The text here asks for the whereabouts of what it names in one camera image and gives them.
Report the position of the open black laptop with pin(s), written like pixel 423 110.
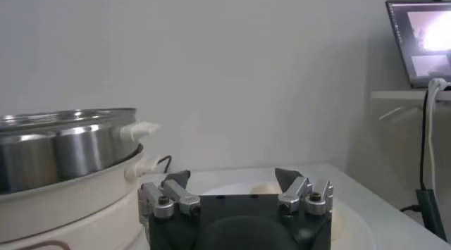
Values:
pixel 423 43

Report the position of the black power brick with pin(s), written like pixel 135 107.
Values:
pixel 431 212

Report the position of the cream electric cooker base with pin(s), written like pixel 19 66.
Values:
pixel 70 209

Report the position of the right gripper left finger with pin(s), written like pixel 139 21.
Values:
pixel 183 198

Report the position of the white round plate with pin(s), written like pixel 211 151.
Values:
pixel 356 234

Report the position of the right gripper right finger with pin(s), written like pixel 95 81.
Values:
pixel 296 195

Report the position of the white side table with laptop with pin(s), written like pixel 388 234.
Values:
pixel 398 107

